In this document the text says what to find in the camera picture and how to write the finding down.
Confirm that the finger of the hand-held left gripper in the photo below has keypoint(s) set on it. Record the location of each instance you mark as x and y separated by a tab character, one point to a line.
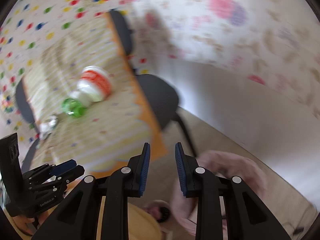
63	167
75	172

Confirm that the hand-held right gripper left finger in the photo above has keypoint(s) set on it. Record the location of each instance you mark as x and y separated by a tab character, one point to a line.
145	170

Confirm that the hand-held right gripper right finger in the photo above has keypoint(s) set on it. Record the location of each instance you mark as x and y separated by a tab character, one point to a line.
180	170

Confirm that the silver foil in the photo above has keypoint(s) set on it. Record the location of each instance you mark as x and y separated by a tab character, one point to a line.
48	126

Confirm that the green plastic bottle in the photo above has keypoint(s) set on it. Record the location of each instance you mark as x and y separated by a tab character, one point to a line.
73	107

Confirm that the white cup with red label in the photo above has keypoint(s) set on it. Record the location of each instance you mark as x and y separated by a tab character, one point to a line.
96	80

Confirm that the person's left hand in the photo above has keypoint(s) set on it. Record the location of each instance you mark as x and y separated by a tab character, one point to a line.
23	225

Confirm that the yellow plush slipper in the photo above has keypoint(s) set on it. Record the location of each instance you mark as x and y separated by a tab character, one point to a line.
140	225

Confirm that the yellow striped blanket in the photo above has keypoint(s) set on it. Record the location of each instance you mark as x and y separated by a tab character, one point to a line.
112	120

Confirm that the grey office chair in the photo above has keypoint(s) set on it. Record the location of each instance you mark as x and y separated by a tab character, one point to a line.
157	97

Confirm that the floral print cloth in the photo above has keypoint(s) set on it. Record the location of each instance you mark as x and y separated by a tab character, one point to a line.
225	30

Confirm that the balloon print plastic cloth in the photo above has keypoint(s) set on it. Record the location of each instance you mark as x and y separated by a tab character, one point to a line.
37	10

